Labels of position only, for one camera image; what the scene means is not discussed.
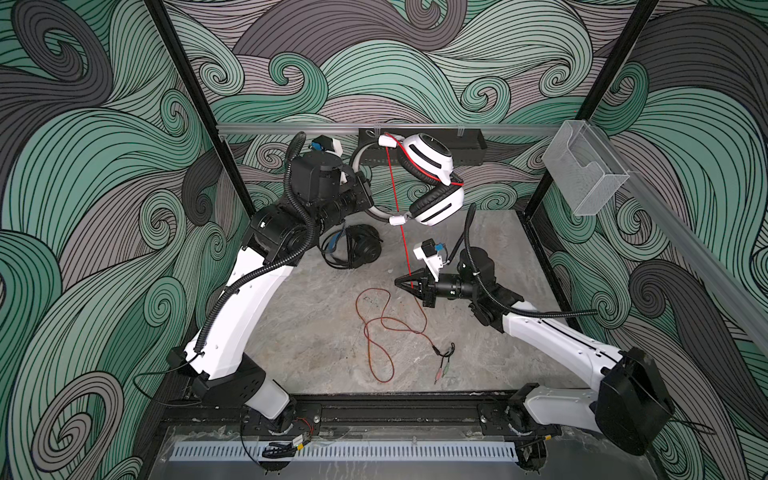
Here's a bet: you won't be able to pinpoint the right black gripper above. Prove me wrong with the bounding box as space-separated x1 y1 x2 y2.
397 267 484 310

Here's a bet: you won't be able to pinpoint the black blue headphones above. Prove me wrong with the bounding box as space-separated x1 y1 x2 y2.
319 224 382 270

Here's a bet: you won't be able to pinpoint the red headphone cable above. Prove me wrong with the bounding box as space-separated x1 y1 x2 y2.
355 133 466 384

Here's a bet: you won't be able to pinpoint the black headphone cable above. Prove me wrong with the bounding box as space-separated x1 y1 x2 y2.
431 341 457 385

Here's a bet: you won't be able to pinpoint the white black headphones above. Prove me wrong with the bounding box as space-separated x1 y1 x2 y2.
349 132 465 226

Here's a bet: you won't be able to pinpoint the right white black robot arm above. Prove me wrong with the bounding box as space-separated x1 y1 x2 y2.
394 211 675 456

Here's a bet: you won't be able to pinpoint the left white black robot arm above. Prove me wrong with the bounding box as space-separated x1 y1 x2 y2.
168 132 373 429

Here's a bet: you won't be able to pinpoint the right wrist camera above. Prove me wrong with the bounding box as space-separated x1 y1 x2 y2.
413 239 447 281

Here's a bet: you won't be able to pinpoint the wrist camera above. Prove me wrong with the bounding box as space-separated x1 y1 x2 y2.
413 239 447 281
310 135 343 157

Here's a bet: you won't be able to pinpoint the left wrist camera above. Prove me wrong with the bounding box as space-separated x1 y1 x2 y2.
310 135 343 157

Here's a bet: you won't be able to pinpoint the black perforated wall tray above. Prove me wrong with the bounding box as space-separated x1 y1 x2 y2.
355 128 487 167

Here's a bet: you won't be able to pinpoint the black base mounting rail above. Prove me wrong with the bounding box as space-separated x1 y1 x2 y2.
160 384 636 440

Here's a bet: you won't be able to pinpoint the aluminium rail back wall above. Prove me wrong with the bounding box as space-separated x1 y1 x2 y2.
216 122 560 137

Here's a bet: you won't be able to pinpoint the aluminium rail wall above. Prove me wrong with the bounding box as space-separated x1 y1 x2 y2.
594 127 767 352
216 122 560 137

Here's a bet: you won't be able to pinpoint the clear plastic wall bin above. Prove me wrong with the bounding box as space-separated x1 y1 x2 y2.
542 120 629 217

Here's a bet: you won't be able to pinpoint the white slotted cable duct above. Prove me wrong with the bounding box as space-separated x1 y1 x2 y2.
169 440 518 463

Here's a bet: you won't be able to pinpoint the black frame post right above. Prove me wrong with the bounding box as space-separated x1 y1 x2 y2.
522 0 659 221

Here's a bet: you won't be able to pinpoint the black frame post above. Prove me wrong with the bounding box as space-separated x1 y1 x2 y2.
522 0 659 221
144 0 256 217

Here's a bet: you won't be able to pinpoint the black frame post left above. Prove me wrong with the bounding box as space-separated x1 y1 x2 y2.
144 0 256 217

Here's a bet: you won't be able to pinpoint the aluminium rail right wall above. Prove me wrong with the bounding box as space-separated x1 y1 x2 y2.
594 127 767 352

